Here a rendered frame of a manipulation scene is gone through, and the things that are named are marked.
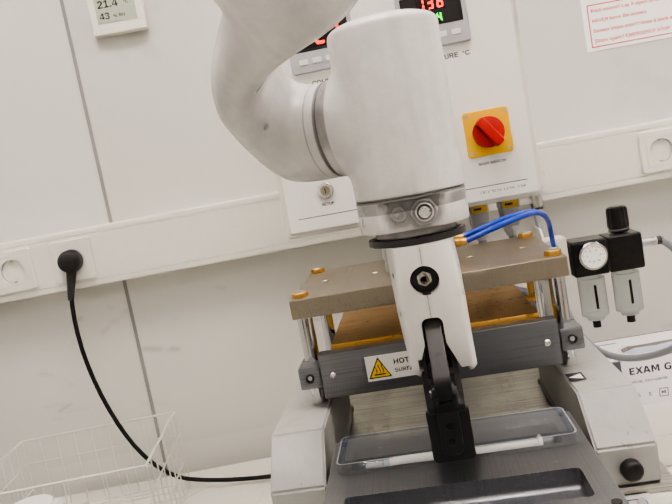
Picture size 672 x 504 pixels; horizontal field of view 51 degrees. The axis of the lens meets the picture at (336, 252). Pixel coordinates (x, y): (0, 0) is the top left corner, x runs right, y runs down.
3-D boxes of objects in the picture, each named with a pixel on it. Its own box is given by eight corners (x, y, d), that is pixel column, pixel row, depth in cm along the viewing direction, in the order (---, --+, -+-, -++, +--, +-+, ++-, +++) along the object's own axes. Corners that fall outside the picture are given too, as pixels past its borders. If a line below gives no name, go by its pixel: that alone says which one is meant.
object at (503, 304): (350, 339, 87) (336, 264, 86) (530, 311, 84) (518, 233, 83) (337, 384, 70) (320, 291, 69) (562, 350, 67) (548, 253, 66)
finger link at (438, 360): (445, 345, 46) (456, 411, 49) (433, 288, 53) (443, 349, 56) (427, 348, 46) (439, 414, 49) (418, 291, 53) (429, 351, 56)
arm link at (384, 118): (327, 209, 52) (444, 191, 48) (294, 31, 51) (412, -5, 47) (372, 196, 60) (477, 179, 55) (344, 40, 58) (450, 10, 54)
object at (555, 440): (340, 492, 54) (335, 465, 54) (346, 461, 60) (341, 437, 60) (582, 460, 52) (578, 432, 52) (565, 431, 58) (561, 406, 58)
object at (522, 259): (330, 329, 94) (312, 235, 92) (564, 292, 90) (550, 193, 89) (305, 389, 70) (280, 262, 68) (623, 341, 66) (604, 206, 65)
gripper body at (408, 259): (469, 218, 48) (494, 372, 50) (457, 207, 59) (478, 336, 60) (362, 236, 49) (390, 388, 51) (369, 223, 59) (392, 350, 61)
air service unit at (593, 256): (549, 329, 91) (532, 218, 90) (664, 311, 90) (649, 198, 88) (558, 339, 86) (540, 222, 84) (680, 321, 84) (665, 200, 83)
